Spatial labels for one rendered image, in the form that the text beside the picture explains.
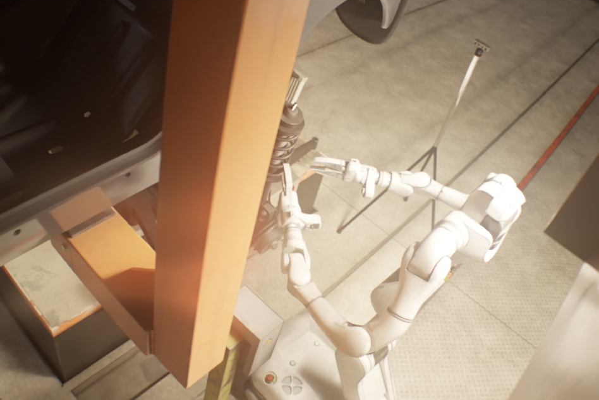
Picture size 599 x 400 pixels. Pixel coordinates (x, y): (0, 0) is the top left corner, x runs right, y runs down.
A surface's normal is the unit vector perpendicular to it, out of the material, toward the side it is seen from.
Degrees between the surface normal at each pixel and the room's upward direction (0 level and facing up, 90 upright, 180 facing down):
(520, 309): 0
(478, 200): 90
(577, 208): 90
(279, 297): 0
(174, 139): 90
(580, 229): 90
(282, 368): 0
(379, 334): 62
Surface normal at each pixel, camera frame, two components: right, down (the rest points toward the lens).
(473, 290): 0.22, -0.74
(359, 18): -0.66, 0.37
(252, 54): 0.73, 0.56
